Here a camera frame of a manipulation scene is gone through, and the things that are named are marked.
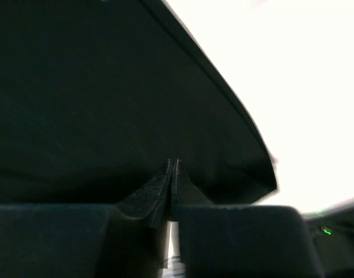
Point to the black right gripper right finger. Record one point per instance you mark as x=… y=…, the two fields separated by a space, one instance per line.
x=239 y=240

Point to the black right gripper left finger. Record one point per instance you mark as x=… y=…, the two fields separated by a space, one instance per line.
x=126 y=239

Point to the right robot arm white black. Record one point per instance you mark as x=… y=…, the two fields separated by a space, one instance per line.
x=332 y=237

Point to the black t-shirt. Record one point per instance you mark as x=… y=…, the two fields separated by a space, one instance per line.
x=95 y=96

